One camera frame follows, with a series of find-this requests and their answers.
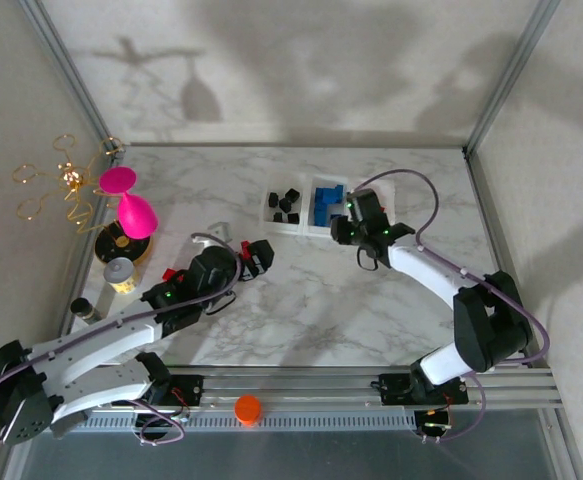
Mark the red lego brick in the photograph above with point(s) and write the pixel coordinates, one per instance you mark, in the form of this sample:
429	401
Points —
170	273
245	245
383	208

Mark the black lego brick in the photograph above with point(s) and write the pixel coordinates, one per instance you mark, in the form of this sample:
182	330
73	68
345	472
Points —
285	204
291	194
293	218
277	217
272	199

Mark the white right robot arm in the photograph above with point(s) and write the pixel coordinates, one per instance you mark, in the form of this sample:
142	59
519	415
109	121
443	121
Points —
488	320

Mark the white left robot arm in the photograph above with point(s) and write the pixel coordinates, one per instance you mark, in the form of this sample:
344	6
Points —
91	360

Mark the white plastic container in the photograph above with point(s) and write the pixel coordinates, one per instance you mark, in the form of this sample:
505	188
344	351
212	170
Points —
311	227
383	192
283	227

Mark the yellow jar grey lid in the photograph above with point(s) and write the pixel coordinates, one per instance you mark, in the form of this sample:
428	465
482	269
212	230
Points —
120	276

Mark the black round gold-rimmed base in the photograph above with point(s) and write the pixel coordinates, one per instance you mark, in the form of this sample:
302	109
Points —
121	252

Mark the pink hourglass-shaped goblet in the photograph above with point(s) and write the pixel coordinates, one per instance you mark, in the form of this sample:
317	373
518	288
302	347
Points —
136	215

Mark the small black bottle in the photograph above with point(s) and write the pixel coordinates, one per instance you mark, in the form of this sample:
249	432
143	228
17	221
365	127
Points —
85	311

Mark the orange plastic cylinder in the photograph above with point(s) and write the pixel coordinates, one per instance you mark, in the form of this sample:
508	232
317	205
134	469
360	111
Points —
248	410

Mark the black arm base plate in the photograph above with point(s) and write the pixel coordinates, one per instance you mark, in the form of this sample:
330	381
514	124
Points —
188	387
396	387

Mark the aluminium mounting rail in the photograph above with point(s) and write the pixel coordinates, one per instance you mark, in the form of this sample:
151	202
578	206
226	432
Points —
296	387

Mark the aluminium frame post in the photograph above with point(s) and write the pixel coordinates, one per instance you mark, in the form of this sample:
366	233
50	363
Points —
513	70
71	75

